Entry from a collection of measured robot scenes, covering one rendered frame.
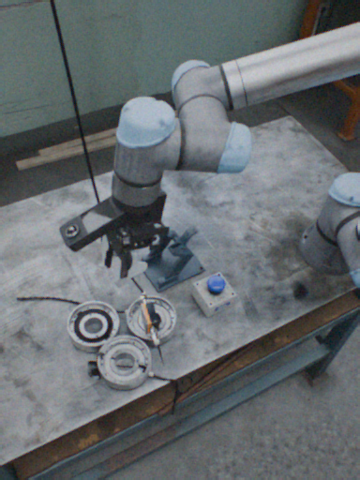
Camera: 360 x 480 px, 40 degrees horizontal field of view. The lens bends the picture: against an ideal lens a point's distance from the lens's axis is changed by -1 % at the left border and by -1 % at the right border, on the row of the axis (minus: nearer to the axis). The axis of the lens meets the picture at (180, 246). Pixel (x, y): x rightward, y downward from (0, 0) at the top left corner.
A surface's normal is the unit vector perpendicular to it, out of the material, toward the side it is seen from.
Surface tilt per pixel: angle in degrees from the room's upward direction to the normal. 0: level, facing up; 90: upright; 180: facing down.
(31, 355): 0
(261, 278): 0
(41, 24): 90
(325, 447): 0
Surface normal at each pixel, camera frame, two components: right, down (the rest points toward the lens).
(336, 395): 0.07, -0.62
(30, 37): 0.49, 0.71
